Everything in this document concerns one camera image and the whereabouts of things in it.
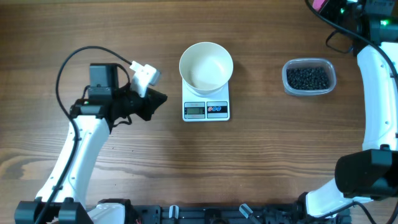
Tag pink scoop blue handle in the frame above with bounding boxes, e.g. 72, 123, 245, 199
312, 0, 326, 12

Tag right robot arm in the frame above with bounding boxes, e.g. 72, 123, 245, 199
304, 1, 397, 220

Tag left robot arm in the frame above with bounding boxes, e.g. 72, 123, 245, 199
14, 62, 167, 223

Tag white digital kitchen scale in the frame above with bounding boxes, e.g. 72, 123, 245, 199
182, 80, 230, 122

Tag cream bowl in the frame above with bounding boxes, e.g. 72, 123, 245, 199
178, 42, 234, 95

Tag black beans in container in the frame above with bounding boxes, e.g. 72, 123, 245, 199
287, 67, 330, 90

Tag clear plastic container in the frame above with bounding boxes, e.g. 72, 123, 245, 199
282, 58, 336, 96

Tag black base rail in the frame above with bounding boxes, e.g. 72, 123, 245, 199
93, 198, 352, 224

